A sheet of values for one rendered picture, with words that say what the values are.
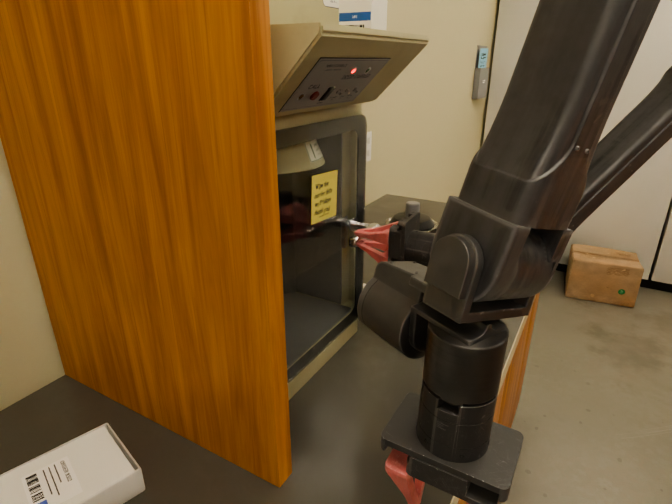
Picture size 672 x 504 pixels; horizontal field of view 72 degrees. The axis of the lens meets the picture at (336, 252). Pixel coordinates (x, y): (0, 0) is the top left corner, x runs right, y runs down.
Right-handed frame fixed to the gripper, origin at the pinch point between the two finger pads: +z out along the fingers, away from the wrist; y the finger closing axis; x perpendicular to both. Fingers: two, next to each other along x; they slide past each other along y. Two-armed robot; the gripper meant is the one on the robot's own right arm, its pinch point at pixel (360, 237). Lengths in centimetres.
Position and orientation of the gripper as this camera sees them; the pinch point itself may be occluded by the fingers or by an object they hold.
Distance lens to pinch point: 77.9
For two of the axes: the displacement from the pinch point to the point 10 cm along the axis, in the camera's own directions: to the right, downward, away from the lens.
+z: -8.7, -1.8, 4.5
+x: -4.9, 3.5, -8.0
